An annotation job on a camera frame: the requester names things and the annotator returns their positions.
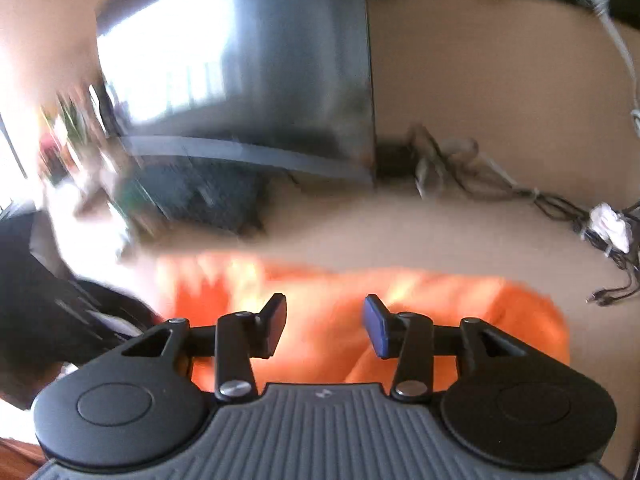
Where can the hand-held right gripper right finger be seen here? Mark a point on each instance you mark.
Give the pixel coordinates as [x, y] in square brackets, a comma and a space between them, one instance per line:
[377, 329]

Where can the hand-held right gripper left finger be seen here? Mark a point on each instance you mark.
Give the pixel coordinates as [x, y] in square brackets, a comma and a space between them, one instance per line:
[274, 324]

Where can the orange garment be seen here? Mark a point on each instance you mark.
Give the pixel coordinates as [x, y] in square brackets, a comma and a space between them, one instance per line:
[325, 300]

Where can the black keyboard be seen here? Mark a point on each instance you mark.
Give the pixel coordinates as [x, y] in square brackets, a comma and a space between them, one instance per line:
[210, 195]

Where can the black power adapter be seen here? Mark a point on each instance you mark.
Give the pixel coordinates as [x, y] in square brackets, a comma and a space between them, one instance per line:
[395, 160]

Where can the crumpled white tissue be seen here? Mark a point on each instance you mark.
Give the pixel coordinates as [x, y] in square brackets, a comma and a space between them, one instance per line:
[610, 225]

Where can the black curved monitor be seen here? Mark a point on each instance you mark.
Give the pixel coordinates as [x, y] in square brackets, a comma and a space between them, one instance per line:
[280, 60]

